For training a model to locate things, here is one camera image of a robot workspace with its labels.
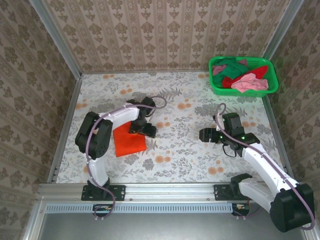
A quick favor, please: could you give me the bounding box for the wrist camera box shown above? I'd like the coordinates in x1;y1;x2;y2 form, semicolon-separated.
221;112;245;137
129;116;147;135

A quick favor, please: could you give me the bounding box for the aluminium side rail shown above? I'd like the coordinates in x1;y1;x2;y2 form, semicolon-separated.
263;94;296;181
47;73;83;183

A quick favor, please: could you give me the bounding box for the light pink t-shirt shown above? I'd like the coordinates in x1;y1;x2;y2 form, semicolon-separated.
231;73;270;94

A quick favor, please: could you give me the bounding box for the grey metal panel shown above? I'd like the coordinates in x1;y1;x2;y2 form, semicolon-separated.
37;212;308;240

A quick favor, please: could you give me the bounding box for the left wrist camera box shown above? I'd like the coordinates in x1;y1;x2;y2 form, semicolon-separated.
129;116;147;135

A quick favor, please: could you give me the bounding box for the black connector box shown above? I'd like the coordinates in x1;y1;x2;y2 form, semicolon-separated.
231;202;251;217
92;203;114;217

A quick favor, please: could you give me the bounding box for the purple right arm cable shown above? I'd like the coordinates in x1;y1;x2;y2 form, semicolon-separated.
215;103;316;231

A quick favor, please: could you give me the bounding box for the slotted grey cable duct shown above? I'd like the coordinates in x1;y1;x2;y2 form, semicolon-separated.
46;202;235;214

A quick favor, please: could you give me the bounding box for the green plastic basket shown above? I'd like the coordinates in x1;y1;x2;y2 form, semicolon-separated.
208;56;280;97

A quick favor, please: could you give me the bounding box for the green t-shirt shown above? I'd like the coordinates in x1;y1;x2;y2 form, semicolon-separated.
214;56;250;88

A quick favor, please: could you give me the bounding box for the red t-shirt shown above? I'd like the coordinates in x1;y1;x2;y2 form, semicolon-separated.
221;65;270;89

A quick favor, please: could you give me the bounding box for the mauve t-shirt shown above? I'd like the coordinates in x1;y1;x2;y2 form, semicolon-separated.
212;58;249;76

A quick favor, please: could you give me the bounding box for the orange t-shirt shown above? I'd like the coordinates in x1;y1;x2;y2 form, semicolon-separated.
112;121;148;158

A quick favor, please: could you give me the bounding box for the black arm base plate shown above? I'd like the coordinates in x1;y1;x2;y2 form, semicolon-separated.
213;184;260;201
81;184;126;202

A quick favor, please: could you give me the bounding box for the aluminium table edge rail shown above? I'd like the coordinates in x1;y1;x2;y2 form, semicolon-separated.
37;183;307;201

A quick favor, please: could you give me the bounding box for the aluminium frame post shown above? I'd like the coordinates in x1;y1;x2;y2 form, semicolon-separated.
262;0;305;61
28;0;83;79

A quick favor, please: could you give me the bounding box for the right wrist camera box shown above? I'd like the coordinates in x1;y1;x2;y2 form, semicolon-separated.
221;112;245;137

